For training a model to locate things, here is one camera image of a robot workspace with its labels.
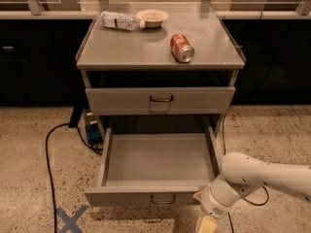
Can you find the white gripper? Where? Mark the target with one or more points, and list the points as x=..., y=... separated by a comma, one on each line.
x=214, y=205

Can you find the grey drawer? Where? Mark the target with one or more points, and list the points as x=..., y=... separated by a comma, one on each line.
x=153, y=169
x=159, y=100

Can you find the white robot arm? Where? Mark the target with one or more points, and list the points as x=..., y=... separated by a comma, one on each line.
x=240, y=175

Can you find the grey metal drawer cabinet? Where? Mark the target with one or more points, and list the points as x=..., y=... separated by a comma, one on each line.
x=113, y=58

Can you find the blue tape cross mark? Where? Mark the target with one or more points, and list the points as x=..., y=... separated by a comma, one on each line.
x=70, y=222

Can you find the blue power box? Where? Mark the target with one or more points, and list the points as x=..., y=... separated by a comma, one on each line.
x=93, y=134

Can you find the red soda can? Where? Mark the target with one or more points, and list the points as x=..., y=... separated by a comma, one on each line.
x=181, y=48

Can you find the beige paper bowl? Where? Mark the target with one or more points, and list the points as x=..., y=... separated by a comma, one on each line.
x=153, y=18

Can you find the clear plastic water bottle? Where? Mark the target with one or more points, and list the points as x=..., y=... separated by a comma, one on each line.
x=121, y=21

